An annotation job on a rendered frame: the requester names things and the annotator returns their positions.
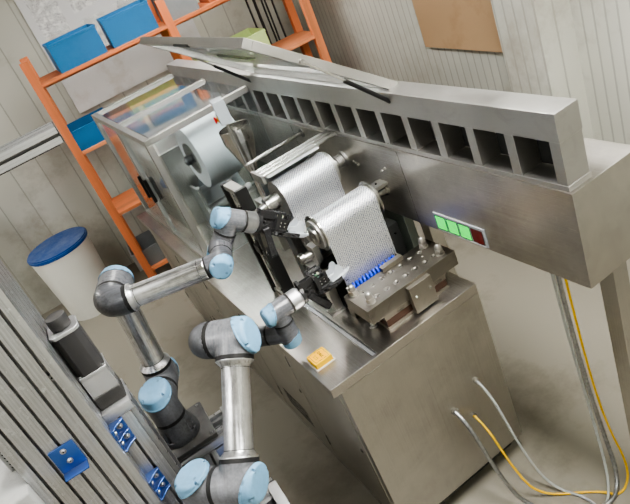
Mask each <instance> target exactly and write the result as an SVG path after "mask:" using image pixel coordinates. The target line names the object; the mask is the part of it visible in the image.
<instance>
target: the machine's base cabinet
mask: <svg viewBox="0 0 630 504"><path fill-rule="evenodd" d="M151 233H152V232H151ZM152 236H153V238H154V239H155V241H156V242H157V243H158V245H159V247H160V249H161V250H162V252H163V254H164V255H165V257H166V259H167V261H168V262H169V264H170V266H171V267H172V269H173V268H176V267H179V266H181V265H184V264H186V263H185V262H184V261H182V260H181V259H180V258H179V257H178V256H177V255H176V254H175V253H174V252H173V251H171V250H170V249H169V248H168V247H167V246H166V245H165V244H164V243H163V242H162V241H161V240H159V239H158V238H157V237H156V236H155V235H154V234H153V233H152ZM184 290H185V293H186V294H187V296H188V298H190V300H191V302H192V304H193V305H194V307H195V308H196V309H197V310H198V311H199V312H200V314H201V315H202V316H203V317H204V318H205V319H206V320H207V321H213V320H219V319H225V318H230V317H233V316H243V315H242V314H241V313H239V312H238V311H237V310H236V309H235V308H234V307H233V306H232V305H231V304H230V303H228V302H227V301H226V300H225V299H224V298H223V297H222V296H221V295H220V294H219V293H218V292H216V291H215V290H214V289H213V288H212V287H211V286H210V285H209V284H208V283H207V282H205V281H204V282H201V283H198V284H196V285H193V286H191V287H188V288H186V289H184ZM250 366H251V367H252V368H253V369H254V370H255V371H256V372H257V373H258V374H259V375H260V376H261V378H262V379H263V380H264V381H265V382H266V383H267V384H268V385H269V386H270V387H271V388H272V389H273V390H274V391H275V392H276V393H277V394H278V395H279V396H280V397H281V399H282V400H283V401H284V402H285V403H286V404H287V405H288V406H289V407H290V408H291V409H292V410H293V411H294V412H295V413H296V414H297V415H298V416H299V417H300V418H301V420H302V421H303V422H304V423H305V424H306V425H307V426H308V427H309V428H310V429H311V430H312V431H313V432H314V433H315V434H316V435H317V436H318V437H319V438H320V439H321V441H322V442H323V443H324V444H325V445H326V446H327V447H328V448H329V449H330V450H331V451H332V452H333V453H334V454H335V455H336V456H337V457H338V458H339V459H340V460H341V462H342V463H343V464H344V465H345V466H346V467H347V468H348V469H349V470H350V471H351V472H352V473H353V474H354V475H355V476H356V477H357V478H358V479H359V480H360V481H361V483H362V484H363V485H364V486H365V487H366V488H367V489H368V490H369V491H370V492H371V493H372V494H373V495H374V496H375V497H376V498H377V499H378V500H379V501H380V502H381V503H382V504H442V503H443V502H444V501H446V500H447V499H448V498H449V497H450V496H451V495H453V494H454V493H455V492H456V491H457V490H458V489H460V488H461V487H462V486H463V485H464V484H465V483H467V482H468V481H469V480H470V479H471V478H472V477H474V476H475V475H476V474H477V473H478V472H479V471H481V470H482V469H483V468H484V467H485V466H486V465H488V464H489V462H488V460H487V459H486V457H485V455H484V454H483V452H482V451H481V449H480V447H479V446H478V444H477V442H476V441H475V439H474V438H473V436H472V435H471V433H470V432H469V430H468V429H467V428H466V427H465V425H464V424H463V423H462V422H461V420H460V419H459V418H458V417H457V416H454V415H452V414H451V410H452V409H453V408H454V407H456V408H457V409H458V410H459V413H460V414H461V415H462V416H463V417H464V419H465V420H466V421H467V422H468V423H469V425H470V426H471V427H472V429H473V430H474V431H475V433H476V434H477V436H478V437H479V439H480V440H481V442H482V444H483V445H484V447H485V449H486V450H487V452H488V454H489V455H490V457H491V458H492V460H493V459H495V458H496V457H497V456H500V455H501V454H502V452H501V451H500V449H499V448H498V446H497V444H496V443H495V441H494V440H493V439H492V437H491V436H490V434H489V433H488V432H487V431H486V429H485V428H484V427H483V426H482V425H481V424H480V422H479V421H478V420H477V419H475V418H472V417H471V416H470V415H471V413H472V412H475V413H476V414H477V417H478V418H479V419H480V420H481V421H482V422H483V424H484V425H485V426H486V427H487V428H488V429H489V431H490V432H491V433H492V435H493V436H494V437H495V439H496V440H497V442H498V443H499V445H500V446H501V448H502V450H503V451H504V450H505V449H506V448H508V447H509V446H510V445H511V442H512V441H513V440H514V437H513V436H512V434H511V432H510V431H509V429H508V427H507V426H506V424H505V422H504V420H503V418H502V417H501V415H500V413H499V411H498V410H497V408H496V407H495V405H494V403H493V402H492V400H491V399H490V398H489V396H488V395H487V394H486V392H485V391H484V390H483V389H482V388H481V387H480V386H479V385H478V384H475V383H474V382H473V378H474V377H477V378H479V382H480V383H481V384H482V385H483V386H484V387H485V388H486V389H487V390H488V392H489V393H490V394H491V396H492V397H493V398H494V400H495V401H496V403H497V404H498V406H499V408H500V409H501V411H502V413H503V414H504V416H505V418H506V420H507V421H508V423H509V425H510V427H511V429H512V430H513V432H514V434H515V435H516V437H518V436H519V435H520V434H521V433H522V432H521V429H520V426H519V422H518V419H517V416H516V413H515V410H514V406H513V403H512V400H511V397H510V393H509V390H508V387H507V384H506V381H505V377H504V374H503V371H502V368H501V364H500V361H499V358H498V355H497V352H496V348H495V345H494V342H493V339H492V335H491V332H490V329H489V326H488V323H487V319H486V316H485V313H484V310H483V306H482V303H481V300H480V297H479V294H478V292H477V293H476V294H474V295H473V296H472V297H470V298H469V299H468V300H466V301H465V302H464V303H462V304H461V305H460V306H458V307H457V308H456V309H454V310H453V311H452V312H450V313H449V314H448V315H446V316H445V317H444V318H442V319H441V320H440V321H438V322H437V323H436V324H434V325H433V326H432V327H430V328H429V329H428V330H426V331H425V332H423V333H422V334H421V335H419V336H418V337H417V338H415V339H414V340H413V341H411V342H410V343H409V344H407V345H406V346H405V347H403V348H402V349H401V350H399V351H398V352H397V353H395V354H394V355H393V356H391V357H390V358H389V359H387V360H386V361H385V362H383V363H382V364H381V365H379V366H378V367H377V368H375V369H374V370H373V371H371V372H370V373H369V374H367V375H366V376H364V377H363V378H362V379H360V380H359V381H358V382H356V383H355V384H354V385H352V386H351V387H350V388H348V389H347V390H346V391H344V392H343V393H342V394H340V395H339V396H338V397H336V398H335V399H334V398H333V397H332V396H330V395H329V394H328V393H327V392H326V391H325V390H324V389H323V388H322V387H321V386H320V385H318V384H317V383H316V382H315V381H314V380H313V379H312V378H311V377H310V376H309V375H307V374H306V373H305V372H304V371H303V370H302V369H301V368H300V367H299V366H298V365H296V364H295V363H294V362H293V361H292V360H291V359H290V358H289V357H288V356H287V355H286V354H284V353H283V352H282V351H281V350H280V349H279V348H278V347H277V346H276V345H270V346H264V347H260V350H259V351H258V352H257V353H255V354H254V362H253V363H252V364H251V365H250Z"/></svg>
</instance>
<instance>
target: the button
mask: <svg viewBox="0 0 630 504"><path fill-rule="evenodd" d="M332 359H333V357H332V355H331V354H330V353H329V352H328V351H327V350H325V349H324V348H323V347H320V348H319V349H318V350H316V351H315V352H313V353H312V354H311V355H309V356H308V357H307V360H308V362H309V363H310V364H311V365H313V366H314V367H315V368H316V369H317V370H318V369H320V368H321V367H323V366H324V365H325V364H327V363H328V362H329V361H331V360H332Z"/></svg>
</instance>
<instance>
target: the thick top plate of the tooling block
mask: <svg viewBox="0 0 630 504"><path fill-rule="evenodd" d="M426 243H427V244H428V247H427V248H425V249H419V245H417V246H416V247H414V248H413V249H411V250H410V251H409V252H407V253H406V254H404V255H403V260H402V261H400V262H399V263H397V264H396V265H394V266H393V267H392V268H390V269H389V270H387V271H386V272H384V273H383V272H381V271H380V272H378V273H377V274H375V275H374V276H372V277H371V278H370V279H368V280H367V281H365V282H364V283H362V284H361V285H359V286H358V287H357V288H356V289H357V291H358V292H359V295H358V296H357V297H355V298H350V297H349V293H348V294H346V295H345V296H344V299H345V301H346V304H347V306H348V308H349V310H351V311H352V312H354V313H355V314H357V315H358V316H360V317H361V318H363V319H365V320H366V321H368V322H369V323H371V324H372V325H374V324H376V323H377V322H378V321H380V320H381V319H382V318H384V317H385V316H387V315H388V314H389V313H391V312H392V311H394V310H395V309H396V308H398V307H399V306H401V305H402V304H403V303H405V302H406V301H407V300H409V296H408V294H407V291H406V287H408V286H409V285H411V284H412V283H414V282H415V281H416V280H418V279H419V278H421V277H422V276H423V275H425V274H426V273H428V274H430V275H431V278H432V281H433V282H434V281H435V280H437V279H438V278H439V277H441V276H442V275H444V274H445V273H446V272H448V271H449V270H450V269H452V268H453V267H455V266H456V265H457V264H458V261H457V257H456V254H455V251H454V250H452V249H449V248H447V247H445V246H442V245H441V247H442V248H443V250H444V251H445V254H444V255H442V256H439V257H437V256H435V251H434V245H435V242H433V241H430V240H428V239H426ZM367 291H369V292H371V294H372V295H373V296H374V299H376V302H375V304H373V305H370V306H368V305H366V301H365V296H364V295H365V292H367Z"/></svg>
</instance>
